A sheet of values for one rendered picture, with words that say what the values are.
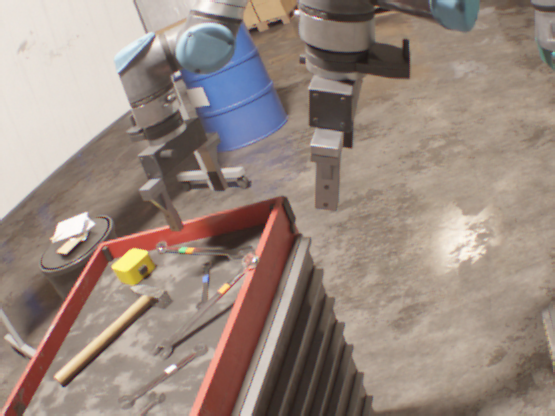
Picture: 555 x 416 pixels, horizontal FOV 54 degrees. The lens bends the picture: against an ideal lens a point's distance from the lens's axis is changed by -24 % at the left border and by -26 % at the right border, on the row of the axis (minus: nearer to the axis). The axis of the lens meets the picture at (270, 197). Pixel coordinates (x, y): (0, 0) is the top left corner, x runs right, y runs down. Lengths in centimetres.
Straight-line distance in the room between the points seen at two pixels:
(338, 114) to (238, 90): 387
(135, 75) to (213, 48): 20
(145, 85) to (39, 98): 233
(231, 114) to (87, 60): 145
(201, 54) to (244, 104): 363
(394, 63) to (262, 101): 396
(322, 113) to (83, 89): 294
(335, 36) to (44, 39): 290
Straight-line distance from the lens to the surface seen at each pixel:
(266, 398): 103
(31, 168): 339
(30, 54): 346
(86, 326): 131
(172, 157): 116
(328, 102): 74
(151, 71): 115
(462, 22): 66
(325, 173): 77
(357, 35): 72
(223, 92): 459
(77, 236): 264
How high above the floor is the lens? 146
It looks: 23 degrees down
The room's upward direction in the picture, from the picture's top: 23 degrees counter-clockwise
